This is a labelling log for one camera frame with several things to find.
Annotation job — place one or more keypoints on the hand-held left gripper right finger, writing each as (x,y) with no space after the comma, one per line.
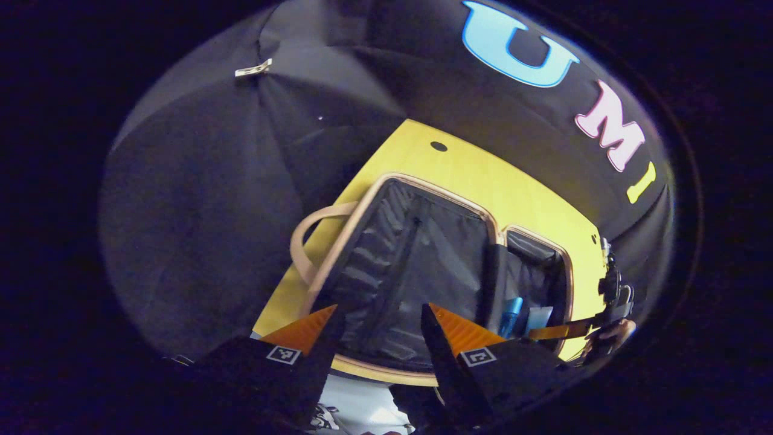
(447,368)

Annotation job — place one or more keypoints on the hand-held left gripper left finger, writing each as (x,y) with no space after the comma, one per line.
(320,368)

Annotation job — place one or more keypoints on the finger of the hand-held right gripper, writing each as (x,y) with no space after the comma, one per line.
(561,331)

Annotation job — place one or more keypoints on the bright blue bottle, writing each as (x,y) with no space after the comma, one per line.
(511,317)

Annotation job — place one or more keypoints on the pink suitcase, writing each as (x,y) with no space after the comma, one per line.
(410,272)

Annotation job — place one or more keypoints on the silver clip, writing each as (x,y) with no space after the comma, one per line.
(253,67)

